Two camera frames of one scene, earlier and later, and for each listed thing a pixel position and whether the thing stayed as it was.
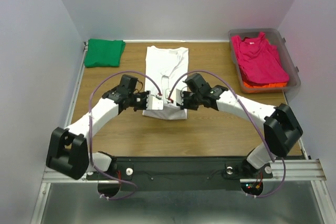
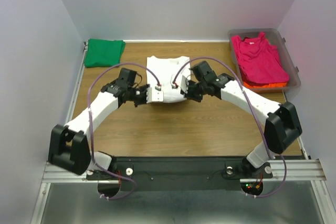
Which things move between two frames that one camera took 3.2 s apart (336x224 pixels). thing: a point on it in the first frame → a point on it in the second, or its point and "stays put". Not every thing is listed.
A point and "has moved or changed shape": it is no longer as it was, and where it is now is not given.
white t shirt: [166, 70] has moved or changed shape
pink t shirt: [259, 62] stays put
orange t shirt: [269, 85] stays put
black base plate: [177, 173] stays put
